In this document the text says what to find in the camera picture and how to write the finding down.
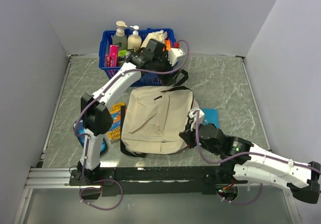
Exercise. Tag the green black box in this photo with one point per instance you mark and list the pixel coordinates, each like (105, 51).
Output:
(122, 56)

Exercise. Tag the blue paperback book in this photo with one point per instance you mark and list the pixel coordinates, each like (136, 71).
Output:
(211, 116)

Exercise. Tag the beige drawstring cloth pouch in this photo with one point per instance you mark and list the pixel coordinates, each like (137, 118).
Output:
(159, 36)

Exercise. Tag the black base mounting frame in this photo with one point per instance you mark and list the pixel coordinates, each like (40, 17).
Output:
(156, 180)

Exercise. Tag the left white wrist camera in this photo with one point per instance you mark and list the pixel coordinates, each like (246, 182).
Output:
(175, 53)

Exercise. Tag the blue dinosaur pencil case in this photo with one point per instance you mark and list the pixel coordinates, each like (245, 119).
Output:
(81, 137)

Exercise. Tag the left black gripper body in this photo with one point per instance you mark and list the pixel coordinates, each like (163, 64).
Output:
(162, 64)

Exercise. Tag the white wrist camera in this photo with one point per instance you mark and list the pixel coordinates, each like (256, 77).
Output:
(194, 115)
(175, 53)

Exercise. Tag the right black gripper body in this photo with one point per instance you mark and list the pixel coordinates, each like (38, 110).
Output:
(191, 139)

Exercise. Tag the beige canvas backpack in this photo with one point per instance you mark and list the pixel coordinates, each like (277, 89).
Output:
(155, 118)

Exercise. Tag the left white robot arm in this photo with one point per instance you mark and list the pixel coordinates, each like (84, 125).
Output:
(154, 58)

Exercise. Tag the cream pump lotion bottle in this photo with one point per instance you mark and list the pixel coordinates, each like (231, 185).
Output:
(134, 41)

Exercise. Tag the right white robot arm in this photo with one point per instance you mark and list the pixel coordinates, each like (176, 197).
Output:
(244, 160)

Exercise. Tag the yellow treehouse children's book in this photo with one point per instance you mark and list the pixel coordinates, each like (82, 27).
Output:
(114, 132)

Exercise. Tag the orange snack packet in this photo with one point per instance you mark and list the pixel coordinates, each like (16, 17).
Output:
(168, 44)

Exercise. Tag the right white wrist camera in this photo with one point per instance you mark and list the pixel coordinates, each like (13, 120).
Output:
(194, 115)

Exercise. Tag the green pump bottle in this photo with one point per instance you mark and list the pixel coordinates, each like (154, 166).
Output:
(120, 39)

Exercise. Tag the pink box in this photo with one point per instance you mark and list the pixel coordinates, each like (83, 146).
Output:
(111, 57)

